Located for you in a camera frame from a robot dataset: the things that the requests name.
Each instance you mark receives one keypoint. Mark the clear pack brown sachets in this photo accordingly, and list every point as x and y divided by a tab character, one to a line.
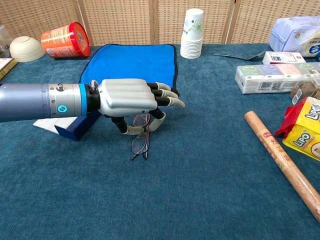
306	91

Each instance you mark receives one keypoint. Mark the pale blue tissue pack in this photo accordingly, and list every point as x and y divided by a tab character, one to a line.
292	35

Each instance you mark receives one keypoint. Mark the brown foil roll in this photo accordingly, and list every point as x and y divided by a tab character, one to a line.
280	160

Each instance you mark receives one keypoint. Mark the white paper cup stack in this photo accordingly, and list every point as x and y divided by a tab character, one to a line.
192	37

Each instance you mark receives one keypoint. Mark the yellow Lipo snack bag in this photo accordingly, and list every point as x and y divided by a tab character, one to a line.
305	135

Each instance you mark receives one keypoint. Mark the blue cloth black trim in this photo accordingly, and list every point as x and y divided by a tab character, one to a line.
130	62

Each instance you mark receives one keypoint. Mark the teal table cover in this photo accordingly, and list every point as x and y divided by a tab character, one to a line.
187	187

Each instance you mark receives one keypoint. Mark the orange tub red lid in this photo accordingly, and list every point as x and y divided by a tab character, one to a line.
62	41

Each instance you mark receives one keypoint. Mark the pastel pocket tissue multipack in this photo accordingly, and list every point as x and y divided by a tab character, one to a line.
265	77

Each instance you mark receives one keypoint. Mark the metal spoon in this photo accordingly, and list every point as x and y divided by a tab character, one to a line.
255	58

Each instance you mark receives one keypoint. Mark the blue and white notebook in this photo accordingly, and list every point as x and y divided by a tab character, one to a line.
72	131

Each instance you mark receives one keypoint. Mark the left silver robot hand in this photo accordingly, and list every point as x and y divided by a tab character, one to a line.
125	97

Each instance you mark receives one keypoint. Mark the thin-framed eyeglasses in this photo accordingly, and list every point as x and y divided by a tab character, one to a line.
140	146

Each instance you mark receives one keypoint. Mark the small white red box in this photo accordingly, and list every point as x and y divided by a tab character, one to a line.
282	58

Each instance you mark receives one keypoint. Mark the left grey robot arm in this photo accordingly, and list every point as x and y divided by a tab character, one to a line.
25	102

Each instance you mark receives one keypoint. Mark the small gold white box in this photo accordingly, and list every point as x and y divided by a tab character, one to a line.
6	66

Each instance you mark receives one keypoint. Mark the beige bowl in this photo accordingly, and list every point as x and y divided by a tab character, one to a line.
26	50

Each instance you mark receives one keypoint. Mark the wicker folding screen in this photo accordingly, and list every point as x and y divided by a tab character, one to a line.
120	22

